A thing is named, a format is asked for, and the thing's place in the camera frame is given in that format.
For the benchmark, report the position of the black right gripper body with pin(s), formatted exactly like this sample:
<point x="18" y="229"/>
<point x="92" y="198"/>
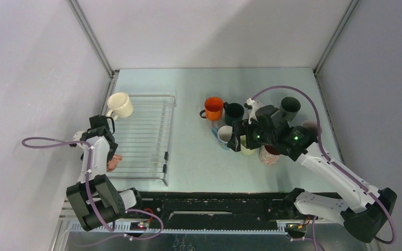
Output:
<point x="256" y="137"/>

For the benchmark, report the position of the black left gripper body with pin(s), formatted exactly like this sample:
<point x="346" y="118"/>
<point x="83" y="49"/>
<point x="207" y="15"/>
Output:
<point x="112" y="149"/>

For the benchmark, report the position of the dark teal mug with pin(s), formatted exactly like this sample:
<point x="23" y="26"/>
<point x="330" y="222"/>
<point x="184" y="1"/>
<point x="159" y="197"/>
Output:
<point x="233" y="112"/>

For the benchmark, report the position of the light blue mug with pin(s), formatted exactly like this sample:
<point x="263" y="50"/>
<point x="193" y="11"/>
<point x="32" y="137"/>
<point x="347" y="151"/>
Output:
<point x="222" y="135"/>

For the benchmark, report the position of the lilac mug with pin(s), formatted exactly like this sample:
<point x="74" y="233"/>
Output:
<point x="311" y="125"/>

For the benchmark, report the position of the light green mug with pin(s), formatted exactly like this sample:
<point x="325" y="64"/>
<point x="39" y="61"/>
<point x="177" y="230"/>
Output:
<point x="245" y="151"/>

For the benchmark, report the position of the pink patterned mug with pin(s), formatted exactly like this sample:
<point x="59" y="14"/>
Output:
<point x="268" y="155"/>

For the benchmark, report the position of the orange mug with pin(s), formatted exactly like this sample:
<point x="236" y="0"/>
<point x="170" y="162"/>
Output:
<point x="213" y="108"/>

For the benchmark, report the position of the dark grey mug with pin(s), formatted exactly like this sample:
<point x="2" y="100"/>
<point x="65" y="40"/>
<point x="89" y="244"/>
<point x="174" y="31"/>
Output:
<point x="289" y="108"/>

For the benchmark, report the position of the salmon pink pitcher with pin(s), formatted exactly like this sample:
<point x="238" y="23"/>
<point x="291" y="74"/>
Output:
<point x="113" y="163"/>

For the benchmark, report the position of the pink mug white inside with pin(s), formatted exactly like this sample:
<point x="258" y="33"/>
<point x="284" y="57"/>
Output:
<point x="253" y="108"/>

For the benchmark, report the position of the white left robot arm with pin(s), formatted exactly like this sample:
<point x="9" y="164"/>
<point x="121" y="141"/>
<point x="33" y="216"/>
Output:
<point x="94" y="199"/>

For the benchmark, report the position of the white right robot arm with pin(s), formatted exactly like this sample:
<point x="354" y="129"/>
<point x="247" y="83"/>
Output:
<point x="362" y="209"/>

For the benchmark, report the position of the cream mug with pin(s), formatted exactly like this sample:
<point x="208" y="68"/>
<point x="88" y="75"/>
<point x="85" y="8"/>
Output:
<point x="120" y="106"/>

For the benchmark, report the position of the metal wire dish rack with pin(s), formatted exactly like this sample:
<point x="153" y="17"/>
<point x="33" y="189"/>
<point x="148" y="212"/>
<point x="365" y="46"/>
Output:
<point x="144" y="139"/>

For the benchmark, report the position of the grey cable tray strip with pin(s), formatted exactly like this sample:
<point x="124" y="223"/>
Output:
<point x="126" y="227"/>

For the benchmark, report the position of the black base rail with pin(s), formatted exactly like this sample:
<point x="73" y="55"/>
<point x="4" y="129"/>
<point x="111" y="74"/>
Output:
<point x="217" y="209"/>

